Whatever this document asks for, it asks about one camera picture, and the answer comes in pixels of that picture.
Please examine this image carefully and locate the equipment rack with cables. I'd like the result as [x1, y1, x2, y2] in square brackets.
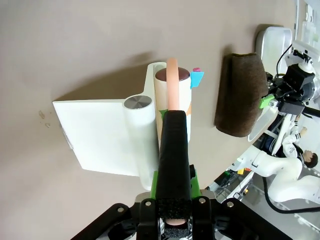
[207, 159, 253, 206]

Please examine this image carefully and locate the brown towel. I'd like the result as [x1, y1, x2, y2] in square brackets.
[213, 52, 268, 139]

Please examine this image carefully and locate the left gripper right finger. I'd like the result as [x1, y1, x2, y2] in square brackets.
[189, 163, 291, 240]

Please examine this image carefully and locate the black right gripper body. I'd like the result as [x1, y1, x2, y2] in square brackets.
[278, 63, 315, 115]

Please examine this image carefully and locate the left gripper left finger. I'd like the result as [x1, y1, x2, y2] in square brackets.
[69, 171, 161, 240]

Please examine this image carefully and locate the thin black cable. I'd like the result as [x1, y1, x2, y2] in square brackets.
[275, 43, 294, 76]

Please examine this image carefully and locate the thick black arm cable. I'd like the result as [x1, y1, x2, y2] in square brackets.
[262, 174, 320, 216]

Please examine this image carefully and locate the pink lint roller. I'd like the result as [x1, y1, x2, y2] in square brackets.
[152, 57, 195, 240]

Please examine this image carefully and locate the small figure white jacket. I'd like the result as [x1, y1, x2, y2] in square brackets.
[262, 126, 320, 173]

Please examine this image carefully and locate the white lint roller stand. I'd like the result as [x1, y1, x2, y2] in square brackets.
[51, 61, 168, 192]

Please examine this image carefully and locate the white wall fixture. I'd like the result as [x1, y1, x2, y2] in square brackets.
[293, 0, 320, 55]

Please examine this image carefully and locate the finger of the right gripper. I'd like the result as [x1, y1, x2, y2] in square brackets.
[259, 93, 280, 110]
[264, 71, 287, 95]

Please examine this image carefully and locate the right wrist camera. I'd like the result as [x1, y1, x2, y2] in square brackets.
[292, 48, 315, 75]

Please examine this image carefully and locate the blue paper scrap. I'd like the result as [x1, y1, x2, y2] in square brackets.
[189, 71, 205, 90]

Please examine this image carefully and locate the white metal frame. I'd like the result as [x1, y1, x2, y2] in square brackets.
[264, 112, 301, 157]

